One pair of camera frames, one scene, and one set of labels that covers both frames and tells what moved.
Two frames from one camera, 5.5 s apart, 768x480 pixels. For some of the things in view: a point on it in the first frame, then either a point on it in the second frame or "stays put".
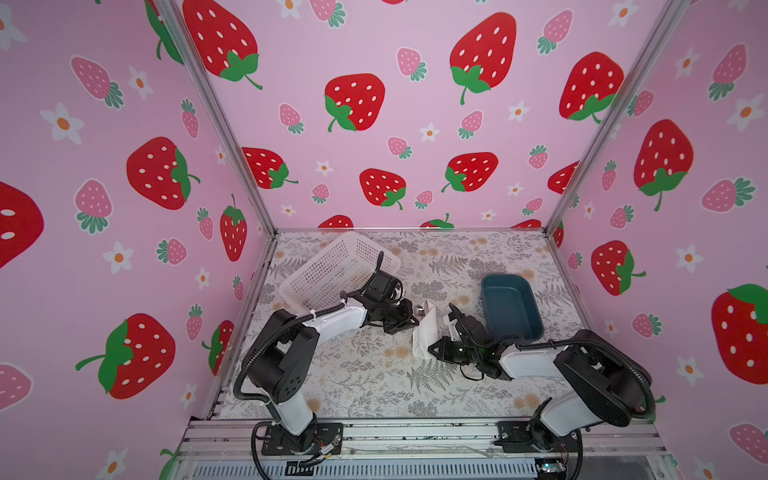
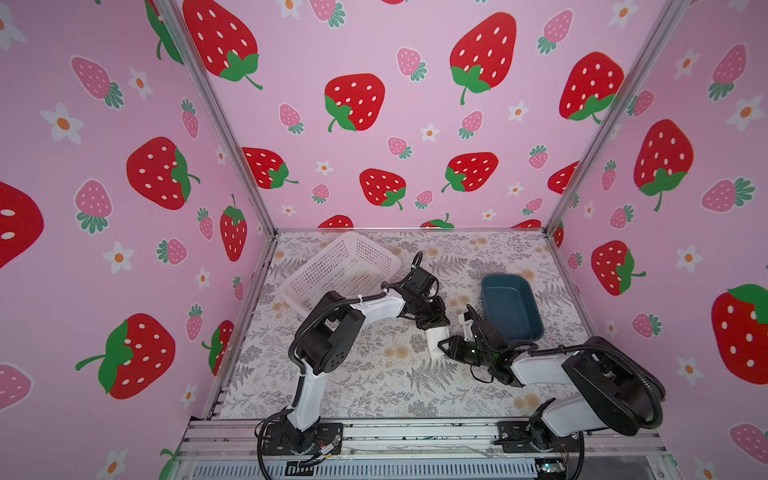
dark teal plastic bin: [511, 307] stays put
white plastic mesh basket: [336, 270] stays put
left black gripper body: [394, 316] to [428, 312]
